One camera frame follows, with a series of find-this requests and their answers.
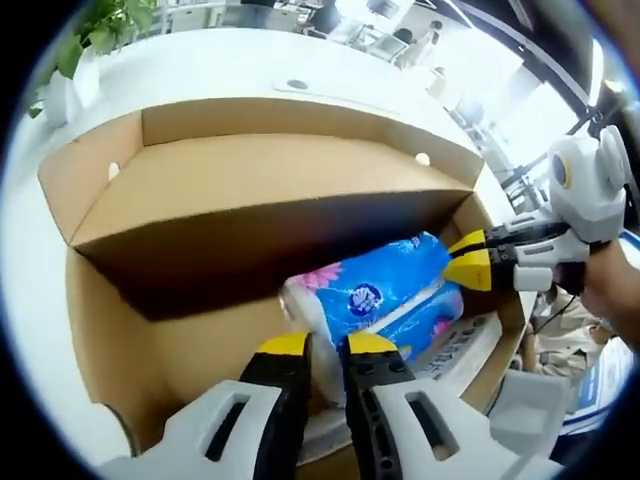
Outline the person's right hand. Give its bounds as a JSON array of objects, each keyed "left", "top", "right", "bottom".
[{"left": 581, "top": 238, "right": 640, "bottom": 352}]

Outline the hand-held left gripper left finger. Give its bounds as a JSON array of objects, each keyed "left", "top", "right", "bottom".
[{"left": 99, "top": 330, "right": 314, "bottom": 480}]

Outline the green potted plant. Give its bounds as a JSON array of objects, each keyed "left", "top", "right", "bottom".
[{"left": 27, "top": 0, "right": 156, "bottom": 127}]

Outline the blue flowered tissue pack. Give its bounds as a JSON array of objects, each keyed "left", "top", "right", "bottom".
[{"left": 276, "top": 230, "right": 465, "bottom": 409}]

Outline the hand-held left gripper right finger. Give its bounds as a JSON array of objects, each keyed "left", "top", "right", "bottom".
[{"left": 343, "top": 333, "right": 557, "bottom": 480}]

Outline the brown cardboard shoe box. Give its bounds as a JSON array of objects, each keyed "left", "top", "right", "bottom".
[{"left": 37, "top": 93, "right": 532, "bottom": 464}]

